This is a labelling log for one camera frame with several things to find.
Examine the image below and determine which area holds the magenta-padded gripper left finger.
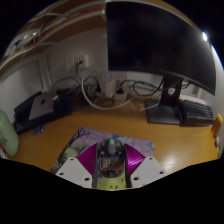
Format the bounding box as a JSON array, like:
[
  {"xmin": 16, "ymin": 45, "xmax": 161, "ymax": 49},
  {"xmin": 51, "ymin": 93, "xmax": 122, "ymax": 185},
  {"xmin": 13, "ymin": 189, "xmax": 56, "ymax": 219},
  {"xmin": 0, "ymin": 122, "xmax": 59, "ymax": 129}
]
[{"xmin": 54, "ymin": 143, "xmax": 98, "ymax": 188}]

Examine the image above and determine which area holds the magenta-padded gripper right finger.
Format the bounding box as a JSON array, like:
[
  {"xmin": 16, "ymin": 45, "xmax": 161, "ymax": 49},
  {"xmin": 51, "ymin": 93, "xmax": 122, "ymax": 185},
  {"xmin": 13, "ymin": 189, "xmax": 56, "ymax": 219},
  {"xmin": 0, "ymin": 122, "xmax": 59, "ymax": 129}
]
[{"xmin": 123, "ymin": 143, "xmax": 165, "ymax": 188}]

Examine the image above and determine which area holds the transparent computer mouse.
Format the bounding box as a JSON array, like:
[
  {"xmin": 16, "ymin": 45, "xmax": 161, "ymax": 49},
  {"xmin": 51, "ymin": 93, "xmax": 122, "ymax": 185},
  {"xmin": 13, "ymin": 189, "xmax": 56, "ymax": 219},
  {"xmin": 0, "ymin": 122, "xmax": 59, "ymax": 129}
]
[{"xmin": 95, "ymin": 138, "xmax": 128, "ymax": 179}]

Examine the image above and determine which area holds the cherry blossom print mouse pad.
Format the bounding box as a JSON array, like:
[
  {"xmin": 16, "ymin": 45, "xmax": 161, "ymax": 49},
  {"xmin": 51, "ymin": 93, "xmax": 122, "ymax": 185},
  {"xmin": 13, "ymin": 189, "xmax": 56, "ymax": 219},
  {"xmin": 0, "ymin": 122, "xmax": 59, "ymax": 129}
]
[{"xmin": 49, "ymin": 126, "xmax": 155, "ymax": 191}]

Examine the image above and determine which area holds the black desktop dock stand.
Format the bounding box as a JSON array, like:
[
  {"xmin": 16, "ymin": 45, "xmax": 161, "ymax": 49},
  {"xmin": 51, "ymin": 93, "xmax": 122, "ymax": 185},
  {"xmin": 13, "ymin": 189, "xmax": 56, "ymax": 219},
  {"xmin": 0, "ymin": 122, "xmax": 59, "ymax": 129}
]
[{"xmin": 13, "ymin": 88, "xmax": 76, "ymax": 134}]

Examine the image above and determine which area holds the silver mini computer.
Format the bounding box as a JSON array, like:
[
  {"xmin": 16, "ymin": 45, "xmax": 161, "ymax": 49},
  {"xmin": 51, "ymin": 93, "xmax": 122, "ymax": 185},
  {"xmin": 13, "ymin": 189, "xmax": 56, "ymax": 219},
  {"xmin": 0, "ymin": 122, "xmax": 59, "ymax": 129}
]
[{"xmin": 28, "ymin": 92, "xmax": 60, "ymax": 121}]

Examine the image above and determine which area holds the pale green container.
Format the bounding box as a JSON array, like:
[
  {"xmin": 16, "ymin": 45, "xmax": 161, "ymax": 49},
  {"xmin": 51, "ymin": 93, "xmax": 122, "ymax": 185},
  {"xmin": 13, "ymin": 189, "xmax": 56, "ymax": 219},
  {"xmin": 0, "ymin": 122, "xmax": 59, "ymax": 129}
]
[{"xmin": 0, "ymin": 109, "xmax": 20, "ymax": 158}]

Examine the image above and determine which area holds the dark grey mechanical keyboard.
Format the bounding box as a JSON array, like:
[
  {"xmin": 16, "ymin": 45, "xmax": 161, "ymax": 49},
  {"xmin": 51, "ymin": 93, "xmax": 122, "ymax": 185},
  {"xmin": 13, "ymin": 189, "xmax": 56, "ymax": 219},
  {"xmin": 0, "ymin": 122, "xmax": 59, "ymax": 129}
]
[{"xmin": 179, "ymin": 98, "xmax": 215, "ymax": 126}]

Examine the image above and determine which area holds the orange jar with yellow lid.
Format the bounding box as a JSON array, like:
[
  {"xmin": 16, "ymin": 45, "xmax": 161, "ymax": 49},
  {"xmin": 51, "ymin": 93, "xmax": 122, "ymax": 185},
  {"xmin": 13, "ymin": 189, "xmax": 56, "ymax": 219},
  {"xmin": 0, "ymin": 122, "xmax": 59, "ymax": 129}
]
[{"xmin": 210, "ymin": 113, "xmax": 224, "ymax": 139}]

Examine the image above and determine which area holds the white power strip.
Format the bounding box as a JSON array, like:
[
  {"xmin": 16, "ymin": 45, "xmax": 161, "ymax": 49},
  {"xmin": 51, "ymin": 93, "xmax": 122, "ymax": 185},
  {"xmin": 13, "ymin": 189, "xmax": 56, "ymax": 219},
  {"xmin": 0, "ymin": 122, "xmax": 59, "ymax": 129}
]
[{"xmin": 99, "ymin": 78, "xmax": 128, "ymax": 101}]

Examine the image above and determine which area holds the black curved monitor with stand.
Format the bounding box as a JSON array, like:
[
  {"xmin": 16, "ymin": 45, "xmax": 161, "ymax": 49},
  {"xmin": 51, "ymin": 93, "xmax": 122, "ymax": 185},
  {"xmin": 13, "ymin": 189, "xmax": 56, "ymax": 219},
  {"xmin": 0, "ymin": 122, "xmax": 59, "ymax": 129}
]
[{"xmin": 105, "ymin": 0, "xmax": 217, "ymax": 126}]

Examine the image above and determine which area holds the white cable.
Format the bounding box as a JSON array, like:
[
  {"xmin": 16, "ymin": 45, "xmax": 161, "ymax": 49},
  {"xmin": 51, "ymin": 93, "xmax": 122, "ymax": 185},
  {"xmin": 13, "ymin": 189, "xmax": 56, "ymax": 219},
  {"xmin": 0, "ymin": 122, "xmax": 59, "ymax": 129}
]
[{"xmin": 80, "ymin": 74, "xmax": 148, "ymax": 112}]

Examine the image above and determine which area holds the white wall outlet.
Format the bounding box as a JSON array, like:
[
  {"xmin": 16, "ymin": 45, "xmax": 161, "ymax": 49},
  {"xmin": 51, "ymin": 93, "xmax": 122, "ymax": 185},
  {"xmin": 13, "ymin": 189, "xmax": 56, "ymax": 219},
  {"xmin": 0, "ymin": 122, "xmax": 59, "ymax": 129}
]
[{"xmin": 64, "ymin": 54, "xmax": 90, "ymax": 71}]

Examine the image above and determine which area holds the wooden wall shelf unit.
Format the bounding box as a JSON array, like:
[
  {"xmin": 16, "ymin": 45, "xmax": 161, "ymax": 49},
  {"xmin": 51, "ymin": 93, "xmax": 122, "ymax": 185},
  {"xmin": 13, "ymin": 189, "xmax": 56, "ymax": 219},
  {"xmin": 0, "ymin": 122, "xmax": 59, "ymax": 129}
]
[{"xmin": 0, "ymin": 0, "xmax": 108, "ymax": 73}]

